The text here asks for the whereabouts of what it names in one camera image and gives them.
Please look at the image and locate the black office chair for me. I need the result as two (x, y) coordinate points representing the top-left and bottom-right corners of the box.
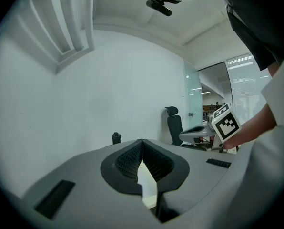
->
(164, 105), (184, 146)

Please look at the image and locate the frosted glass door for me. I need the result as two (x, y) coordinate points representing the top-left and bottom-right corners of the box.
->
(183, 60), (204, 131)

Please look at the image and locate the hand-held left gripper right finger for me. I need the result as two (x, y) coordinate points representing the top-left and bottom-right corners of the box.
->
(142, 139), (238, 224)

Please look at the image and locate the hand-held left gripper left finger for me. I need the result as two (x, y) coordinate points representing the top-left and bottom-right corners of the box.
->
(21, 139), (162, 229)

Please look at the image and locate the person's black shirt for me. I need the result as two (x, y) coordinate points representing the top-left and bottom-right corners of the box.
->
(214, 0), (284, 71)

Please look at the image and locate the glass wall with blinds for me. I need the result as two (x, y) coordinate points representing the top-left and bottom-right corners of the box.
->
(225, 53), (273, 126)

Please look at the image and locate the black head-mounted camera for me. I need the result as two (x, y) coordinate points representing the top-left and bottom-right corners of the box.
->
(146, 0), (172, 17)

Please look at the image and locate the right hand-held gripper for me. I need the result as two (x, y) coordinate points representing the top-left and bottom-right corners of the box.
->
(179, 103), (242, 153)

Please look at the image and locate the small black device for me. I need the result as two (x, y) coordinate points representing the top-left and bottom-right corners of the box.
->
(111, 132), (122, 145)

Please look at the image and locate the person's right forearm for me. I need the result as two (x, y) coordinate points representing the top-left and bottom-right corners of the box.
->
(223, 103), (278, 150)

